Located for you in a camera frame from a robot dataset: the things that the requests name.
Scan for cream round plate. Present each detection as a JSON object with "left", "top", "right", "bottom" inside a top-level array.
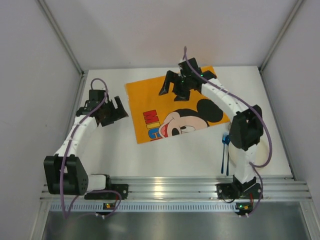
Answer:
[{"left": 228, "top": 140, "right": 269, "bottom": 167}]

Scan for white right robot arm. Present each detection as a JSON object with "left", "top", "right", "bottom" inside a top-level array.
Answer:
[{"left": 159, "top": 58, "right": 268, "bottom": 184}]

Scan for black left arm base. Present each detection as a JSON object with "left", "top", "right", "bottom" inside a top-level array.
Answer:
[{"left": 84, "top": 184, "right": 129, "bottom": 200}]

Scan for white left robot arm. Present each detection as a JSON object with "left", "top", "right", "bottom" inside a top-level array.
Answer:
[{"left": 43, "top": 89, "right": 128, "bottom": 196}]

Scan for aluminium mounting rail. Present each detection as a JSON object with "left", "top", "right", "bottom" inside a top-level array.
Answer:
[{"left": 39, "top": 176, "right": 313, "bottom": 202}]

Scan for orange Mickey Mouse placemat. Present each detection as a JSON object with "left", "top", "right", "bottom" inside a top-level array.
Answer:
[{"left": 125, "top": 76, "right": 230, "bottom": 144}]

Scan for slotted grey cable duct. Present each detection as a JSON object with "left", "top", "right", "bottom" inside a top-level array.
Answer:
[{"left": 49, "top": 201, "right": 253, "bottom": 213}]

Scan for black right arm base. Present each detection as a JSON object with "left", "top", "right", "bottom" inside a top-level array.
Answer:
[{"left": 216, "top": 175, "right": 263, "bottom": 201}]

